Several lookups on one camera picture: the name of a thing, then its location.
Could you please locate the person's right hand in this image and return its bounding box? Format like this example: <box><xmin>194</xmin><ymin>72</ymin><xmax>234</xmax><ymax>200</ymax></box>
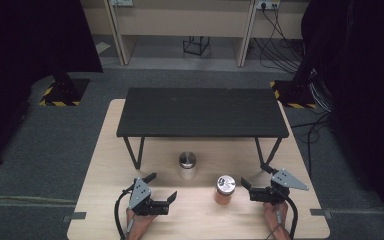
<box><xmin>263</xmin><ymin>201</ymin><xmax>292</xmax><ymax>240</ymax></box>

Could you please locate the black stand base striped tape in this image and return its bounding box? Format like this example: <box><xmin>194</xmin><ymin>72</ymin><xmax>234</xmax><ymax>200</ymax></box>
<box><xmin>39</xmin><ymin>74</ymin><xmax>91</xmax><ymax>108</ymax></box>
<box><xmin>269</xmin><ymin>78</ymin><xmax>318</xmax><ymax>110</ymax></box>

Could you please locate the grey floor tape strip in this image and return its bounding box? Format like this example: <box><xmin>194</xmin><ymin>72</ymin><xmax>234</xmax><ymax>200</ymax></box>
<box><xmin>309</xmin><ymin>208</ymin><xmax>333</xmax><ymax>220</ymax></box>
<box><xmin>62</xmin><ymin>211</ymin><xmax>88</xmax><ymax>223</ymax></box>

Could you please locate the glass jar with red powder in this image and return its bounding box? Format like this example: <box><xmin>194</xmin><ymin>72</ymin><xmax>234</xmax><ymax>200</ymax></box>
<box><xmin>213</xmin><ymin>174</ymin><xmax>237</xmax><ymax>206</ymax></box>

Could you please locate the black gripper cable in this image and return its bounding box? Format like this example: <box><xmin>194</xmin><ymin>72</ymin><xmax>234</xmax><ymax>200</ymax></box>
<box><xmin>284</xmin><ymin>194</ymin><xmax>299</xmax><ymax>240</ymax></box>
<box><xmin>114</xmin><ymin>188</ymin><xmax>136</xmax><ymax>240</ymax></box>

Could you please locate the floor cable bundle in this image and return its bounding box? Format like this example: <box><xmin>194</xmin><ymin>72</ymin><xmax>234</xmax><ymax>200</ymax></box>
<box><xmin>290</xmin><ymin>71</ymin><xmax>335</xmax><ymax>174</ymax></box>

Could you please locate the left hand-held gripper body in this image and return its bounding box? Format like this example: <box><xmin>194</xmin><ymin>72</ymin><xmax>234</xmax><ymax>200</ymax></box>
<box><xmin>128</xmin><ymin>178</ymin><xmax>170</xmax><ymax>217</ymax></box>

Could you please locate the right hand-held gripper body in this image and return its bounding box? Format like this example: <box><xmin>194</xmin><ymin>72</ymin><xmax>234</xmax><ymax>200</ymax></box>
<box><xmin>249</xmin><ymin>168</ymin><xmax>310</xmax><ymax>205</ymax></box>

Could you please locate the white paper sheet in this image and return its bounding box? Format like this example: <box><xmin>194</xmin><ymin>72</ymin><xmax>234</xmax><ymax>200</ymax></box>
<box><xmin>94</xmin><ymin>41</ymin><xmax>112</xmax><ymax>55</ymax></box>

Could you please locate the glass jar with white powder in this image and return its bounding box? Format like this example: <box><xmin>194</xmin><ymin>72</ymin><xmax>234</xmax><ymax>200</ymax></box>
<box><xmin>178</xmin><ymin>151</ymin><xmax>198</xmax><ymax>181</ymax></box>

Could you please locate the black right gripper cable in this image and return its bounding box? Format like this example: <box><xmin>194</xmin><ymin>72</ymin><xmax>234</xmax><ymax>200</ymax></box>
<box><xmin>284</xmin><ymin>194</ymin><xmax>299</xmax><ymax>240</ymax></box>

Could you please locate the black hanging cable bundle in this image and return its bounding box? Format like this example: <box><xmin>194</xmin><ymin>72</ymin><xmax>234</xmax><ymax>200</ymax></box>
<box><xmin>252</xmin><ymin>6</ymin><xmax>304</xmax><ymax>74</ymax></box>

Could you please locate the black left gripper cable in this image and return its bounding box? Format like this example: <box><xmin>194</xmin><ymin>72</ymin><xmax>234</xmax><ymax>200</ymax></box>
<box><xmin>114</xmin><ymin>188</ymin><xmax>136</xmax><ymax>240</ymax></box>

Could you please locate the person's left hand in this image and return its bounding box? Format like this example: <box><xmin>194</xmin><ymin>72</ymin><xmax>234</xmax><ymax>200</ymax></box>
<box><xmin>125</xmin><ymin>209</ymin><xmax>158</xmax><ymax>240</ymax></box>

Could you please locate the black raised rack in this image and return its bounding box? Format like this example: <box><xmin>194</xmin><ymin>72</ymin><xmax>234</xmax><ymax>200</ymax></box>
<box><xmin>115</xmin><ymin>87</ymin><xmax>290</xmax><ymax>171</ymax></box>

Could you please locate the beige desk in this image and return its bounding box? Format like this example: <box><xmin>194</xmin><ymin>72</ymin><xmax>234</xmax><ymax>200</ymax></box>
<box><xmin>79</xmin><ymin>0</ymin><xmax>311</xmax><ymax>68</ymax></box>

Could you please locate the black wire frame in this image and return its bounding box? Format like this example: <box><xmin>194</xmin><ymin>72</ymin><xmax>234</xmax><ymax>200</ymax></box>
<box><xmin>182</xmin><ymin>35</ymin><xmax>211</xmax><ymax>56</ymax></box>

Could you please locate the black curtain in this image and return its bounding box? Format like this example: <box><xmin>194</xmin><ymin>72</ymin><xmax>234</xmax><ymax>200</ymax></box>
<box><xmin>300</xmin><ymin>0</ymin><xmax>384</xmax><ymax>231</ymax></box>
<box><xmin>0</xmin><ymin>0</ymin><xmax>104</xmax><ymax>173</ymax></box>

